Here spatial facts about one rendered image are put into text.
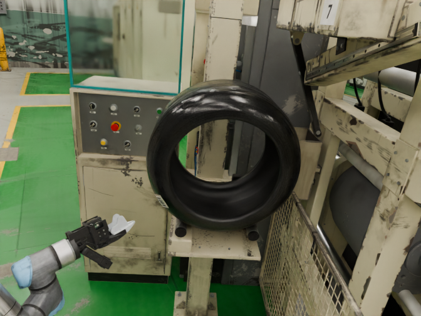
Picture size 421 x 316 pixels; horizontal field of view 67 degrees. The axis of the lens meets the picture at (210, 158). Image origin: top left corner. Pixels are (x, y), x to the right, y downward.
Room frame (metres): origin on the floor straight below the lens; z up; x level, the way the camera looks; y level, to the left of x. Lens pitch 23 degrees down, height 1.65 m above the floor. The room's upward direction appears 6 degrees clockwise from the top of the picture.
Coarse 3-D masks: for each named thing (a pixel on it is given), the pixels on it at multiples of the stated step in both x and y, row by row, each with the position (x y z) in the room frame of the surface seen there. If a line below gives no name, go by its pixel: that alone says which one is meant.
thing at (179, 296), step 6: (180, 294) 1.53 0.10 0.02; (210, 294) 1.55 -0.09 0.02; (180, 300) 1.49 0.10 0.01; (210, 300) 1.51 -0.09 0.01; (216, 300) 1.51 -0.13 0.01; (174, 306) 1.44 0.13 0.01; (216, 306) 1.47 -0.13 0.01; (174, 312) 1.39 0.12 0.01; (180, 312) 1.40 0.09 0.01; (210, 312) 1.42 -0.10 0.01; (216, 312) 1.42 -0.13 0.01
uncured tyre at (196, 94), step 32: (192, 96) 1.04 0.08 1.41; (224, 96) 1.02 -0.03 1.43; (256, 96) 1.04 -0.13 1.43; (160, 128) 1.01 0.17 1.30; (192, 128) 0.98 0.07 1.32; (288, 128) 1.03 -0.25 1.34; (160, 160) 0.98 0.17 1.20; (288, 160) 1.01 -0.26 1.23; (160, 192) 0.98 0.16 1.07; (192, 192) 1.23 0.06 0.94; (224, 192) 1.26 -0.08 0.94; (256, 192) 1.23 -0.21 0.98; (288, 192) 1.02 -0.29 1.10; (192, 224) 1.00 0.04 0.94; (224, 224) 0.99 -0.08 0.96
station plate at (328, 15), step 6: (330, 0) 0.84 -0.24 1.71; (336, 0) 0.81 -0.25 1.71; (324, 6) 0.88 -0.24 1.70; (330, 6) 0.84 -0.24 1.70; (336, 6) 0.80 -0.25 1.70; (324, 12) 0.87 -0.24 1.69; (330, 12) 0.83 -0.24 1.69; (324, 18) 0.86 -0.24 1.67; (330, 18) 0.82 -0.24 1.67; (324, 24) 0.85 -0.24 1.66; (330, 24) 0.81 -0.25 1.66
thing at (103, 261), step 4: (84, 248) 0.77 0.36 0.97; (88, 248) 0.77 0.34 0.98; (80, 252) 0.76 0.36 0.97; (84, 252) 0.76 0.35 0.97; (88, 252) 0.76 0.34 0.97; (92, 252) 0.77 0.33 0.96; (96, 252) 0.81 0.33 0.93; (88, 256) 0.76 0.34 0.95; (92, 256) 0.77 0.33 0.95; (96, 256) 0.77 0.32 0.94; (100, 256) 0.78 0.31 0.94; (104, 256) 0.80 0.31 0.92; (96, 260) 0.77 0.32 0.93; (100, 260) 0.78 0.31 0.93; (104, 260) 0.78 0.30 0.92; (108, 260) 0.79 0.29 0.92; (100, 264) 0.77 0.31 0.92; (104, 264) 0.78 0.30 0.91; (108, 264) 0.79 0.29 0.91; (104, 268) 0.78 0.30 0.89; (108, 268) 0.78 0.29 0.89
